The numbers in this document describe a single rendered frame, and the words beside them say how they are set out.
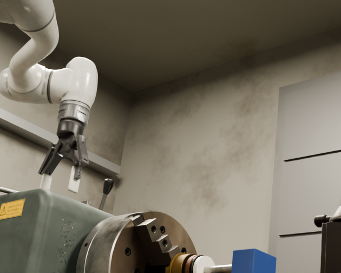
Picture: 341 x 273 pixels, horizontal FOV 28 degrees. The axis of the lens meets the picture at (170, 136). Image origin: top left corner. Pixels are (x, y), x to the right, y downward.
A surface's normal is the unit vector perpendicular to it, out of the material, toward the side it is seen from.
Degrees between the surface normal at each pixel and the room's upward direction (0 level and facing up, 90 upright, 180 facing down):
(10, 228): 90
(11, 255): 90
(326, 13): 180
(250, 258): 90
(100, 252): 83
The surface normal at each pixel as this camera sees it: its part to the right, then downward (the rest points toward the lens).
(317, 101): -0.66, -0.37
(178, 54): -0.13, 0.91
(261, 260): 0.72, -0.19
